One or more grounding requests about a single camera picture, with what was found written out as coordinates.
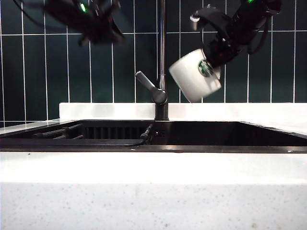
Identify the black sink basin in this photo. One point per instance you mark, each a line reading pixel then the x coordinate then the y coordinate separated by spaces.
pixel 216 136

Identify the white Starbucks logo mug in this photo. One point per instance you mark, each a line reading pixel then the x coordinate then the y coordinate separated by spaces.
pixel 192 79

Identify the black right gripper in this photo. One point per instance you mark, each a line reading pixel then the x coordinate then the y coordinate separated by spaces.
pixel 224 48

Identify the small black sink rod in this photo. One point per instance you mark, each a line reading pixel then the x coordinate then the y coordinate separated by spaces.
pixel 146 134

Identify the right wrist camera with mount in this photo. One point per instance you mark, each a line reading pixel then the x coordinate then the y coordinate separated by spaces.
pixel 211 18

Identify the black sink drain rack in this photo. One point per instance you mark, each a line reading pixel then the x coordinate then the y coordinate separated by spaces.
pixel 72 142

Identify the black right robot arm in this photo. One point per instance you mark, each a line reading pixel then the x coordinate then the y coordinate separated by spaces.
pixel 254 21

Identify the dark metal faucet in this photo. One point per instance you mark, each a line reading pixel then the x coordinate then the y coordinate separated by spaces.
pixel 162 48

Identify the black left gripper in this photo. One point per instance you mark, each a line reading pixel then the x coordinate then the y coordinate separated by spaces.
pixel 81 16

